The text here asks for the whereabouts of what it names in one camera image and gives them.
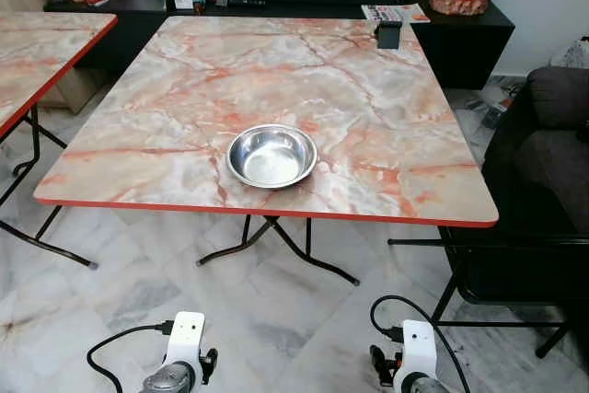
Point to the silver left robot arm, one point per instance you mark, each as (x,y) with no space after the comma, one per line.
(167,380)

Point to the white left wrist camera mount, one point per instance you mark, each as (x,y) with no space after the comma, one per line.
(187,338)

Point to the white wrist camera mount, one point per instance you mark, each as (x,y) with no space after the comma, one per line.
(187,338)
(418,347)

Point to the white patterned cushion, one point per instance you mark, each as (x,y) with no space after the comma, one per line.
(572,55)

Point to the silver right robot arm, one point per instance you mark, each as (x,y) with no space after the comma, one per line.
(419,385)

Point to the floor clutter pile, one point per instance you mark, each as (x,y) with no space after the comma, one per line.
(492,108)

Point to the printed paper leaflet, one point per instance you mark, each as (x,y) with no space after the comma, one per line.
(396,13)

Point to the small black box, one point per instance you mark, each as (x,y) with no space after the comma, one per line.
(388,36)

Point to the marble-top folding table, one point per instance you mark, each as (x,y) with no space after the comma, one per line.
(37,52)
(276,80)

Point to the black tv cabinet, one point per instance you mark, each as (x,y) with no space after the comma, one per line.
(460,48)

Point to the dark brown sofa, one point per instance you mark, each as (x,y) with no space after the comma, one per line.
(552,144)

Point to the stainless steel bowl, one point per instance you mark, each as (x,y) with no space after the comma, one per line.
(271,156)

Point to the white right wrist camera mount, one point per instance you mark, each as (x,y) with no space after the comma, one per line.
(418,347)

